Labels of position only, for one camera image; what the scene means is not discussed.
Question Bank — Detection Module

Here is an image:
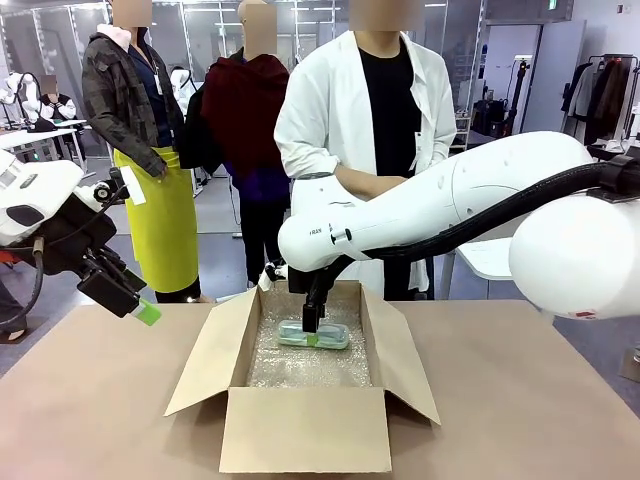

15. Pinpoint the person's left hand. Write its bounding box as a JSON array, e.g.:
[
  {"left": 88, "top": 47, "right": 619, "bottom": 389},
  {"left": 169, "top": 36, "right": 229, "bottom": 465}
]
[{"left": 375, "top": 174, "right": 409, "bottom": 195}]

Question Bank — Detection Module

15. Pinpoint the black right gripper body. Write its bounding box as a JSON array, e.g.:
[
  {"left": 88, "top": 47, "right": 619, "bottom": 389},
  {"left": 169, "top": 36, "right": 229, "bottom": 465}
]
[{"left": 287, "top": 263, "right": 335, "bottom": 310}]

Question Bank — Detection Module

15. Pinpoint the white hanging paper tag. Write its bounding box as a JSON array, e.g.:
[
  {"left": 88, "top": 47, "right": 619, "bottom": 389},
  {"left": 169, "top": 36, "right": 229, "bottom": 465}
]
[{"left": 119, "top": 165, "right": 147, "bottom": 206}]

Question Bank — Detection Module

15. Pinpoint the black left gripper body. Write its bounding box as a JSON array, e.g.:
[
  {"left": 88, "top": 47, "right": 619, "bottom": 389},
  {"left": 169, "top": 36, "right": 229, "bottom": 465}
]
[{"left": 76, "top": 253, "right": 142, "bottom": 320}]

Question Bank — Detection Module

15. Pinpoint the clear bubble wrap sheet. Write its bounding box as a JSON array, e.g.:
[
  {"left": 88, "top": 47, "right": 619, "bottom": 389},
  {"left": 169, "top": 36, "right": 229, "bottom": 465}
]
[{"left": 244, "top": 288, "right": 374, "bottom": 389}]

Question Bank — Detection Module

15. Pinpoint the black stand with orange light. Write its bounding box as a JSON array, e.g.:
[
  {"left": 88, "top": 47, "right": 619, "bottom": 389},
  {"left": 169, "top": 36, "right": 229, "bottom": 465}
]
[{"left": 507, "top": 56, "right": 532, "bottom": 137}]

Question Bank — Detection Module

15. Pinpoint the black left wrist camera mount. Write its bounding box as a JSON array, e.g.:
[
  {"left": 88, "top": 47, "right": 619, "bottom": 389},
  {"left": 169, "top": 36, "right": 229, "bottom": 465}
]
[{"left": 29, "top": 168, "right": 129, "bottom": 281}]

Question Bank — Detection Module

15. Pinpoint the black corrugated cable conduit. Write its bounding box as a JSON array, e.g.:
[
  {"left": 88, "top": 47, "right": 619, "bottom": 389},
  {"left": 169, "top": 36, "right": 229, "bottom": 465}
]
[{"left": 344, "top": 153, "right": 640, "bottom": 262}]

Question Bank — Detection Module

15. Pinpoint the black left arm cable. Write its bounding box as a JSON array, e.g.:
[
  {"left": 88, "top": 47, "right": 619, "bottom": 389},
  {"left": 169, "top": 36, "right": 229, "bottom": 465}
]
[{"left": 0, "top": 235, "right": 49, "bottom": 342}]

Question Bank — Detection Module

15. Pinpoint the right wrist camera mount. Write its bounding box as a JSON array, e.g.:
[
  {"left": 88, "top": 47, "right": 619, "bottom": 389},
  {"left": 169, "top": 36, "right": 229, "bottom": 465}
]
[{"left": 258, "top": 260, "right": 290, "bottom": 292}]

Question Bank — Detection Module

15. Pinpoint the open brown cardboard box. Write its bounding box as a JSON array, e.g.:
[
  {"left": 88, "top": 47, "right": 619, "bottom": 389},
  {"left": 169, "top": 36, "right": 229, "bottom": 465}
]
[{"left": 163, "top": 279, "right": 442, "bottom": 475}]

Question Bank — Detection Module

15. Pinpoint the white background work table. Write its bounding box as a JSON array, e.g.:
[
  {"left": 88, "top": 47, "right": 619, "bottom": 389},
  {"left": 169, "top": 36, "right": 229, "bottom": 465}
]
[{"left": 0, "top": 118, "right": 90, "bottom": 174}]

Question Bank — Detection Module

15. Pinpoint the white side desk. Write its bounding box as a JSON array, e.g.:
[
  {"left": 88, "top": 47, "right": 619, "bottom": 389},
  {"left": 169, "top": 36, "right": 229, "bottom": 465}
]
[{"left": 453, "top": 237, "right": 515, "bottom": 301}]

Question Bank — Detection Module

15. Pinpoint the clothes rack with coats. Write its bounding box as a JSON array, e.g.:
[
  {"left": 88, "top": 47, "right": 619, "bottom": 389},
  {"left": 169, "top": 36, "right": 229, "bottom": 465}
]
[{"left": 560, "top": 52, "right": 640, "bottom": 147}]

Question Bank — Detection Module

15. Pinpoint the person in white lab coat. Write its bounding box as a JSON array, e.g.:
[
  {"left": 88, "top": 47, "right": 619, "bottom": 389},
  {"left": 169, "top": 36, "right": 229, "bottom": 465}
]
[{"left": 273, "top": 28, "right": 459, "bottom": 302}]

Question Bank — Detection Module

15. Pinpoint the seated person in background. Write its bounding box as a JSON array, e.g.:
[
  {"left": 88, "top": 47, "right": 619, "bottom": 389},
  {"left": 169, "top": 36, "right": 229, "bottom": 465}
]
[{"left": 37, "top": 74, "right": 79, "bottom": 126}]

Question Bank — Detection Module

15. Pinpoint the green translucent glasses case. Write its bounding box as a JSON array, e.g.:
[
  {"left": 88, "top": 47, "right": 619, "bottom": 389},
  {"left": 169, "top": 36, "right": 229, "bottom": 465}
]
[{"left": 276, "top": 319, "right": 352, "bottom": 352}]

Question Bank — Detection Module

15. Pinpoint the person's right hand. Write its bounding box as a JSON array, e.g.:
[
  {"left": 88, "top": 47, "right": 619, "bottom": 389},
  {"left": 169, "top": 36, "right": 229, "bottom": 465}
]
[{"left": 334, "top": 164, "right": 384, "bottom": 202}]

